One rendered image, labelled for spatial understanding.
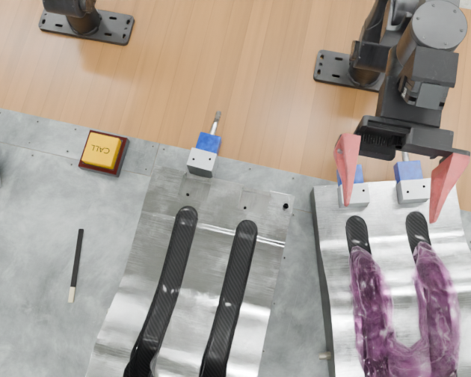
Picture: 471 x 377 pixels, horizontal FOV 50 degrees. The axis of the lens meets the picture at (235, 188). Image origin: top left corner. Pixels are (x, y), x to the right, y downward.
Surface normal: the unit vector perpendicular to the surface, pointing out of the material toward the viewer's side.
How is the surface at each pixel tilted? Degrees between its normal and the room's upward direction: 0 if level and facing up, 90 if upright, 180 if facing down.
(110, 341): 17
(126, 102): 0
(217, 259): 3
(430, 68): 1
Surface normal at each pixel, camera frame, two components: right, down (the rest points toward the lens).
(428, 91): -0.15, 0.36
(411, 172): -0.02, -0.25
